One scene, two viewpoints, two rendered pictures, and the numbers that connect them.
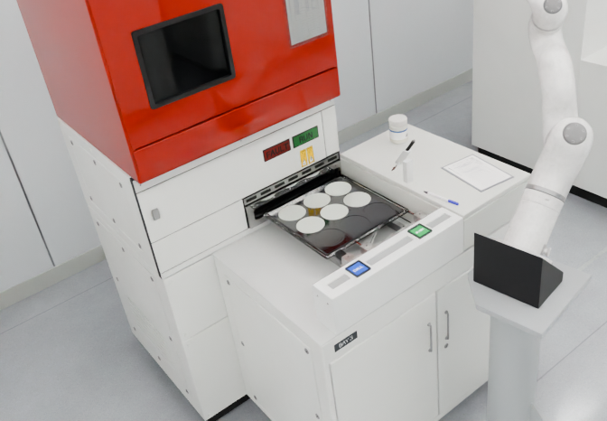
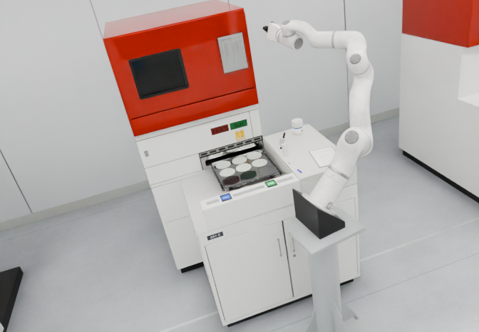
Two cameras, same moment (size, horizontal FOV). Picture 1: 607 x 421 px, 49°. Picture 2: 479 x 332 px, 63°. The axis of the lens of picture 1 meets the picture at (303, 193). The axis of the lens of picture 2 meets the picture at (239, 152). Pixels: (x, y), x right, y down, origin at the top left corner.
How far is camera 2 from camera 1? 0.90 m
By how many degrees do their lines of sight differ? 19
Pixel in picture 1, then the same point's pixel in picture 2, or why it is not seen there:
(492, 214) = not seen: hidden behind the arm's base
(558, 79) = (356, 104)
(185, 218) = (164, 158)
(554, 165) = (341, 155)
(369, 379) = (235, 262)
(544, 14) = (350, 64)
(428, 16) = (390, 65)
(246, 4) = (194, 49)
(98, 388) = (142, 243)
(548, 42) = (360, 81)
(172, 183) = (156, 139)
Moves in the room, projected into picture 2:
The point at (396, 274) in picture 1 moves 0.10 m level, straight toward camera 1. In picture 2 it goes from (249, 204) to (241, 216)
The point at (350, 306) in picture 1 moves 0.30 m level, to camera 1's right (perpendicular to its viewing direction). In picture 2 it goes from (216, 216) to (271, 219)
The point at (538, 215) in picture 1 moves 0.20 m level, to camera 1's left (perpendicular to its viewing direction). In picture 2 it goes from (327, 184) to (286, 182)
